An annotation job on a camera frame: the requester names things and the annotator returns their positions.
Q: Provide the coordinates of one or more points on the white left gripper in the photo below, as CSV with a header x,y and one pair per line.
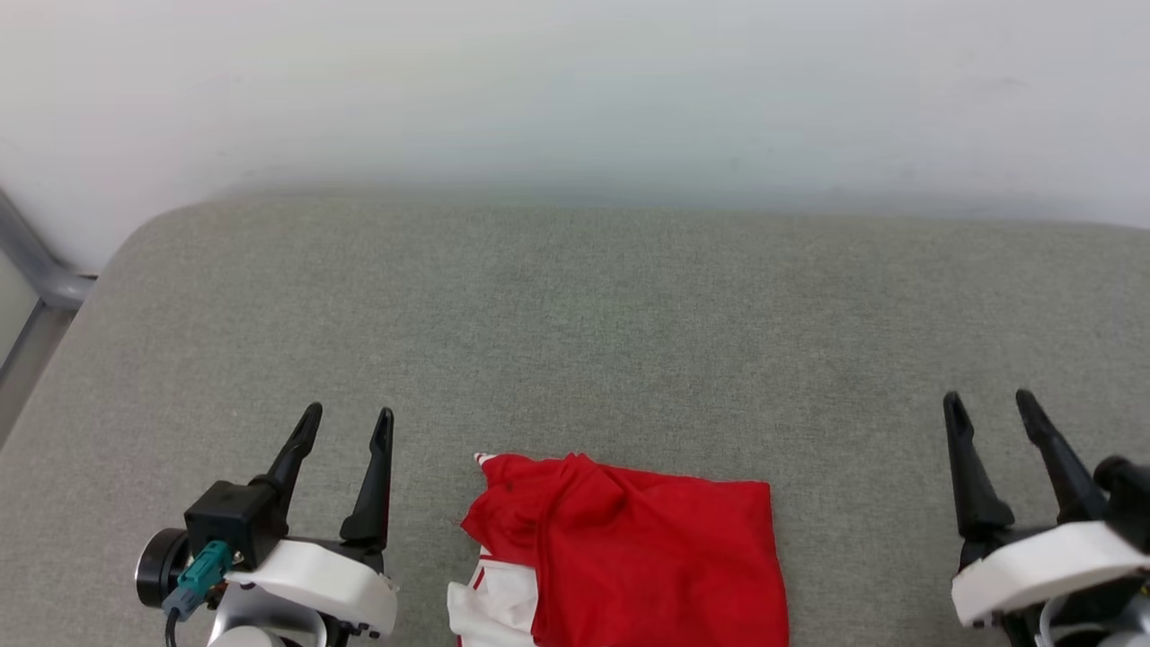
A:
x,y
341,584

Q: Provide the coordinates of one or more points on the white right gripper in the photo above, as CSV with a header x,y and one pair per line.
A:
x,y
1042,566

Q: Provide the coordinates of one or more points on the red and white garment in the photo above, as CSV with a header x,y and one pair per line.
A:
x,y
647,557

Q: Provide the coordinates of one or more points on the grey fabric sofa cushion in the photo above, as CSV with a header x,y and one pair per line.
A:
x,y
575,341

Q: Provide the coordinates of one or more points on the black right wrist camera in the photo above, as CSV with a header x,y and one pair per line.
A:
x,y
1127,503

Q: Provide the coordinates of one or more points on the teal left camera connector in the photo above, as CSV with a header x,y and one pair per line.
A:
x,y
202,575

